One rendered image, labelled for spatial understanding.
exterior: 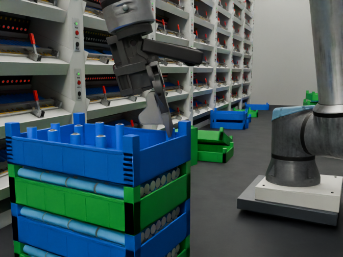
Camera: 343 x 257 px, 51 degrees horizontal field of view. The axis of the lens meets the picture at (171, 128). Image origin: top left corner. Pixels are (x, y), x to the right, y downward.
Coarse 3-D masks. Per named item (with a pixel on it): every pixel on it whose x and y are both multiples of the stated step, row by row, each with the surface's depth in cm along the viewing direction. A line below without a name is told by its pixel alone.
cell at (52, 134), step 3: (51, 129) 67; (54, 129) 67; (48, 132) 66; (51, 132) 66; (54, 132) 67; (57, 132) 67; (48, 135) 67; (51, 135) 66; (54, 135) 67; (57, 135) 67; (48, 138) 67; (51, 138) 66; (54, 138) 67; (57, 138) 67; (54, 141) 67; (57, 141) 67
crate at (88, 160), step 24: (24, 144) 66; (48, 144) 63; (72, 144) 60; (144, 144) 77; (168, 144) 63; (48, 168) 64; (72, 168) 61; (96, 168) 58; (120, 168) 56; (144, 168) 57; (168, 168) 64
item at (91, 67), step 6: (84, 42) 169; (90, 42) 173; (84, 54) 143; (84, 60) 143; (90, 60) 154; (96, 60) 159; (90, 66) 148; (96, 66) 152; (102, 66) 156; (108, 66) 160; (114, 66) 165; (90, 72) 150; (96, 72) 154; (102, 72) 158; (108, 72) 163
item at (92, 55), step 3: (90, 54) 154; (93, 54) 156; (96, 54) 159; (99, 54) 162; (102, 54) 164; (105, 54) 167; (87, 57) 152; (90, 57) 154; (93, 57) 157; (96, 57) 159; (99, 57) 161; (108, 57) 168; (111, 57) 170; (111, 60) 168
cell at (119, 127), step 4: (116, 124) 75; (120, 124) 75; (116, 128) 74; (120, 128) 74; (116, 132) 74; (120, 132) 74; (116, 136) 75; (120, 136) 74; (116, 140) 75; (120, 140) 75; (116, 144) 75; (120, 144) 75; (116, 148) 75; (120, 148) 75
